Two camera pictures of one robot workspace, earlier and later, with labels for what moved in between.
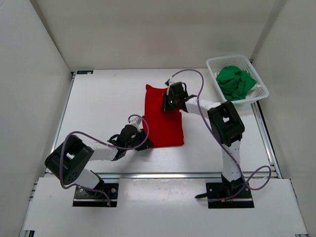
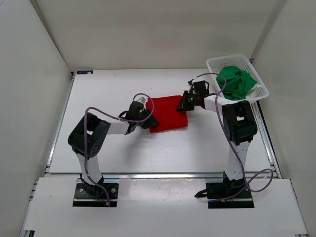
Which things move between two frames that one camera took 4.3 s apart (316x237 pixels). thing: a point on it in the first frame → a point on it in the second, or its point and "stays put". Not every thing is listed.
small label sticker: x=84 y=72 stays put
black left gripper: x=148 y=144 → x=151 y=121
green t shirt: x=234 y=83 stays put
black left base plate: x=98 y=196 stays put
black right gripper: x=166 y=107 → x=184 y=105
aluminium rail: x=182 y=176 stays put
